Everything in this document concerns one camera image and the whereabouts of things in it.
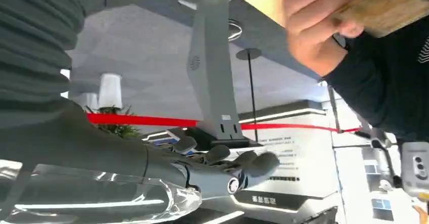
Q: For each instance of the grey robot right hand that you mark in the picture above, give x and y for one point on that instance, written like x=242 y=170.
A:
x=83 y=155

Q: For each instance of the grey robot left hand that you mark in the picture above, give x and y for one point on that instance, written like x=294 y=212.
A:
x=422 y=214

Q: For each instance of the person's left hand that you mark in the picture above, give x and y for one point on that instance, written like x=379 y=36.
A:
x=311 y=28

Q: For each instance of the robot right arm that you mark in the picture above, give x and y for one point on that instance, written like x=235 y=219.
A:
x=33 y=48

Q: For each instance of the green plant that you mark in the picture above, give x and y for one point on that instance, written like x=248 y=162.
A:
x=117 y=128

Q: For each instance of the short white pot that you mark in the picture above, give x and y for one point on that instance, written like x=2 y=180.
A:
x=89 y=101

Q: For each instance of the red barrier belt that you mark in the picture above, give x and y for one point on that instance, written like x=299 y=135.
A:
x=140 y=120

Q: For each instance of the tall white pot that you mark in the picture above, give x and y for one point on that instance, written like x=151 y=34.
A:
x=110 y=92

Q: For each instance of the black stanchion with pole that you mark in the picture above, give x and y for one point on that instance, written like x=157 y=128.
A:
x=250 y=81

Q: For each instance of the thin black stanchion pole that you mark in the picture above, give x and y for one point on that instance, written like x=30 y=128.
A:
x=333 y=108

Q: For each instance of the person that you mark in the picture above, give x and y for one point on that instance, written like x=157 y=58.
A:
x=385 y=81

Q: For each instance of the grey kiosk stand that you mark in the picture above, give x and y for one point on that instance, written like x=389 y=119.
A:
x=214 y=81

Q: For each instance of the white text sign board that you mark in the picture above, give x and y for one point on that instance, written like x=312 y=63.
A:
x=301 y=162

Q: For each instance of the black sign plate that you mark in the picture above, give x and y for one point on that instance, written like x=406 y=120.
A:
x=268 y=200

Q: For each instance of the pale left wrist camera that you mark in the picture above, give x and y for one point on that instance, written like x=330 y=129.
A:
x=415 y=169

